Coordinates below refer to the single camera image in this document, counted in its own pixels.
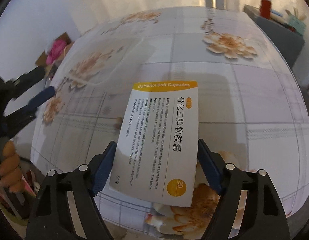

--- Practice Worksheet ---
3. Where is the cardboard box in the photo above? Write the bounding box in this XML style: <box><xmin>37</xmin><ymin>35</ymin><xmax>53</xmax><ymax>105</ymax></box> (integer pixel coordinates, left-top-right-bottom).
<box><xmin>35</xmin><ymin>32</ymin><xmax>74</xmax><ymax>76</ymax></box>

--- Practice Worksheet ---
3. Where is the floral tablecloth table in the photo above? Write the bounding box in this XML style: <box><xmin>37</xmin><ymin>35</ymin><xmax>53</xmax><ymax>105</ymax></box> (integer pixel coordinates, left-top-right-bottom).
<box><xmin>31</xmin><ymin>7</ymin><xmax>309</xmax><ymax>239</ymax></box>

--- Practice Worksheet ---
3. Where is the grey cabinet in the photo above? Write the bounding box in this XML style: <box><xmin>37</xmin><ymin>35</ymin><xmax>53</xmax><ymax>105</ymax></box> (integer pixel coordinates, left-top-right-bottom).
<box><xmin>243</xmin><ymin>5</ymin><xmax>305</xmax><ymax>69</ymax></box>

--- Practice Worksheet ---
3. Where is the person's left hand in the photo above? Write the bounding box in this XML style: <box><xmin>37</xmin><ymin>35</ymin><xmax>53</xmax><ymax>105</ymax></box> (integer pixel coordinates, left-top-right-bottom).
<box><xmin>0</xmin><ymin>140</ymin><xmax>25</xmax><ymax>193</ymax></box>

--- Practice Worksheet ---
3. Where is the red thermos bottle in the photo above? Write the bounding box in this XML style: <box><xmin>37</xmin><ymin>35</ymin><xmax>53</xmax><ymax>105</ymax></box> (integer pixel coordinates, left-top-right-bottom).
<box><xmin>260</xmin><ymin>0</ymin><xmax>272</xmax><ymax>19</ymax></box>

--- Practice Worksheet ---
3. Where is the teal chopstick holder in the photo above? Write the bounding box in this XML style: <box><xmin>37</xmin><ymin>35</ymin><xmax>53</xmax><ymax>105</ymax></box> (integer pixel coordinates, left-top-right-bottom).
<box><xmin>285</xmin><ymin>7</ymin><xmax>307</xmax><ymax>36</ymax></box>

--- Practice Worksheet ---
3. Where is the pink plush toy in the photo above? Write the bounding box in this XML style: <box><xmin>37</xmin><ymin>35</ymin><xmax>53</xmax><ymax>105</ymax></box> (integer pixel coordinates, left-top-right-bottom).
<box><xmin>46</xmin><ymin>39</ymin><xmax>67</xmax><ymax>65</ymax></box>

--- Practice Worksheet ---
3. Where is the white yellow medicine box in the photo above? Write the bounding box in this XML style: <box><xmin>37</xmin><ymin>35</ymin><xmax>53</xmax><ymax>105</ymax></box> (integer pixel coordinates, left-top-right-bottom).
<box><xmin>109</xmin><ymin>81</ymin><xmax>199</xmax><ymax>207</ymax></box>

